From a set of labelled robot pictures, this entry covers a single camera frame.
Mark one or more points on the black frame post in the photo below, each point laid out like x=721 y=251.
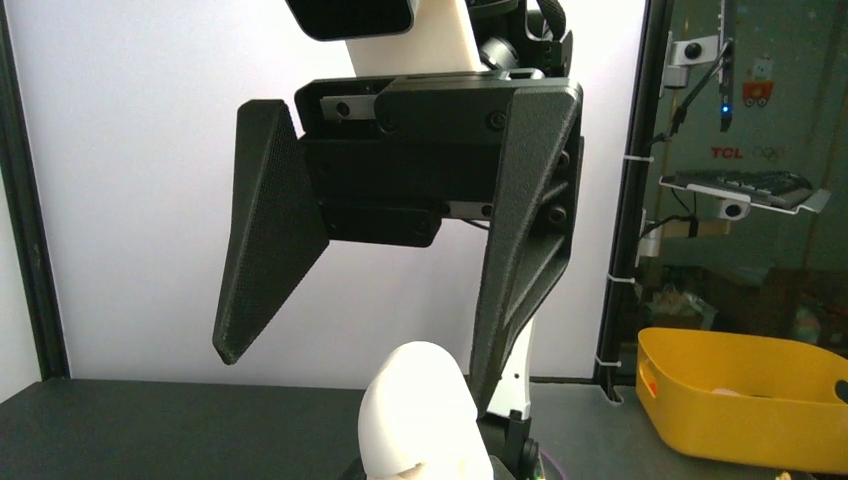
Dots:
x=648 y=84
x=23 y=200

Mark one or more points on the black frame post right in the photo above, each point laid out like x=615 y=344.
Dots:
x=648 y=84

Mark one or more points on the white oval capsule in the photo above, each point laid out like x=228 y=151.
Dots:
x=417 y=419

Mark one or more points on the keyboard on tray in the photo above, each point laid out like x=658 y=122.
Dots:
x=776 y=190

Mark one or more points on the black frame post left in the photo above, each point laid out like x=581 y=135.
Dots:
x=23 y=200

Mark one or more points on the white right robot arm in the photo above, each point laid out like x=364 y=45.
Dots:
x=509 y=37

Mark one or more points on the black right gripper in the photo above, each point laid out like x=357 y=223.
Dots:
x=389 y=158

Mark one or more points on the yellow plastic bin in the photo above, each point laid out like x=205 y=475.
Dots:
x=745 y=399

